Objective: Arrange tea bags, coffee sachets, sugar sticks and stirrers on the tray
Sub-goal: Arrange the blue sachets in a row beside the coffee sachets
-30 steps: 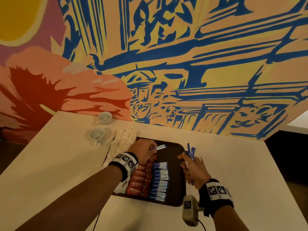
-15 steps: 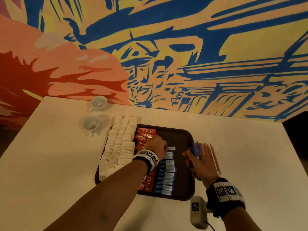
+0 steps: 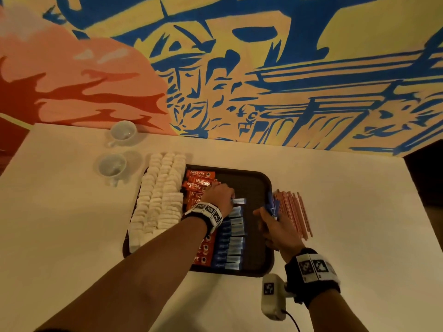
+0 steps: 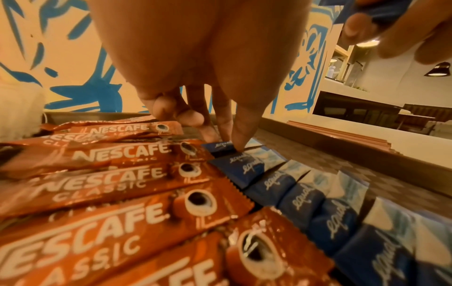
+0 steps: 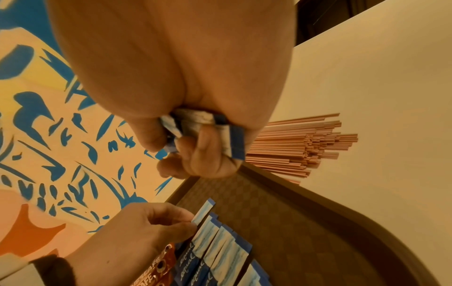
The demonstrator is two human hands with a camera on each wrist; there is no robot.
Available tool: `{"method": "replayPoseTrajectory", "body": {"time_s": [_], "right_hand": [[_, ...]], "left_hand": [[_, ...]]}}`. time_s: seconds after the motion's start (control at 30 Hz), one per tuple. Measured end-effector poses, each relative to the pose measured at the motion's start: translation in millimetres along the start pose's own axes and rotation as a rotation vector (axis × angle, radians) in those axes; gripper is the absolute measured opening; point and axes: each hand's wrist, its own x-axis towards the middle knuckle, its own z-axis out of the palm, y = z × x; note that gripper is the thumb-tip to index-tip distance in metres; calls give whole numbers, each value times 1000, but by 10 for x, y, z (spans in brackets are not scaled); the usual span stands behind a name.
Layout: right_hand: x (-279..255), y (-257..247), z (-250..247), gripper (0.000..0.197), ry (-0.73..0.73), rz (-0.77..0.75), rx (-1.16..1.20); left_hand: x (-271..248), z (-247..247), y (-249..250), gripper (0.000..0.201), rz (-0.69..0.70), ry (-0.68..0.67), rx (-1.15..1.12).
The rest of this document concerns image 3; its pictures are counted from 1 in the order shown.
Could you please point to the row of tea bags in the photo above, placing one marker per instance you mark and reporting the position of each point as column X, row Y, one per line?
column 158, row 197

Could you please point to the person's right hand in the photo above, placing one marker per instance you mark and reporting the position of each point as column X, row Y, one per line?
column 280, row 231

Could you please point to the row of red Nescafe sachets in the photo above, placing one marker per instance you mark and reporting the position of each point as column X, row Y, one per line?
column 197, row 182

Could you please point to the dark brown tray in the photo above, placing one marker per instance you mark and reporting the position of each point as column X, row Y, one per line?
column 256, row 224

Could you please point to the person's left hand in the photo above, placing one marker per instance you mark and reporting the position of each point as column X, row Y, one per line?
column 218, row 200

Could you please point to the small white cup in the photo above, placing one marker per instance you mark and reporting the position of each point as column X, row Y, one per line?
column 112, row 166
column 123, row 132

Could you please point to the black marker wristband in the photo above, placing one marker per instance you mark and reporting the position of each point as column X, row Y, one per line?
column 204, row 217
column 313, row 273

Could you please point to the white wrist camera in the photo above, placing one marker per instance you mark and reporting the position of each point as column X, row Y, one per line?
column 273, row 295

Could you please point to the person's left forearm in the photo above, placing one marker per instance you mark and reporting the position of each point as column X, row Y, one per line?
column 117, row 280

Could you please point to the row of blue sachets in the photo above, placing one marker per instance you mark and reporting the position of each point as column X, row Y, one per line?
column 232, row 238

